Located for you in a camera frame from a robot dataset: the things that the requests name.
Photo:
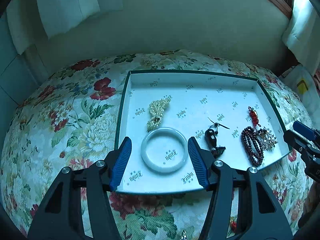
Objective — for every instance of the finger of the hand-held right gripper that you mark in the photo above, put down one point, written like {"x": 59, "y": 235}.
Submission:
{"x": 293, "y": 138}
{"x": 303, "y": 130}

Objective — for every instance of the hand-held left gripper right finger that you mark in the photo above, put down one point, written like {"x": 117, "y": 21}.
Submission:
{"x": 197, "y": 162}

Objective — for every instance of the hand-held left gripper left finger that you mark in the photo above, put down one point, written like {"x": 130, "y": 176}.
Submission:
{"x": 122, "y": 160}

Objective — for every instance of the pale jade bangle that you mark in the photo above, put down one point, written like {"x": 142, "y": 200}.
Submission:
{"x": 146, "y": 155}

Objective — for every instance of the gold pearl cluster brooch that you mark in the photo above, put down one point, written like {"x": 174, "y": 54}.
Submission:
{"x": 269, "y": 141}

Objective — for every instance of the red knot gold charm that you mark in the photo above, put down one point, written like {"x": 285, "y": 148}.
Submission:
{"x": 253, "y": 117}

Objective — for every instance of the white pearl cluster ornament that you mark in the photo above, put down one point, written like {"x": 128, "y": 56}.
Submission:
{"x": 157, "y": 111}

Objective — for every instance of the white shallow box tray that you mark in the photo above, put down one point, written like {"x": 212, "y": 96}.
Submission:
{"x": 200, "y": 92}

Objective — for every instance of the person's right forearm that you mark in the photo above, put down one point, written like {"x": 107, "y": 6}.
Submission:
{"x": 310, "y": 212}

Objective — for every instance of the small silver jewelry piece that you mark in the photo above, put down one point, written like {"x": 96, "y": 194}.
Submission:
{"x": 184, "y": 235}

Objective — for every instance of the white plastic bag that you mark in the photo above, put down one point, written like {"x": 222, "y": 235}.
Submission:
{"x": 297, "y": 80}

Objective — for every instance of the floral printed cloth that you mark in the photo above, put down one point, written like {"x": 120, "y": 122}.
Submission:
{"x": 75, "y": 117}

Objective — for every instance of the small red tassel charm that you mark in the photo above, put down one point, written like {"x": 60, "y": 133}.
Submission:
{"x": 233, "y": 225}

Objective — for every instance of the pale curtain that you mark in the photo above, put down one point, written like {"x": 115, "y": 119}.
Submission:
{"x": 302, "y": 30}
{"x": 67, "y": 5}

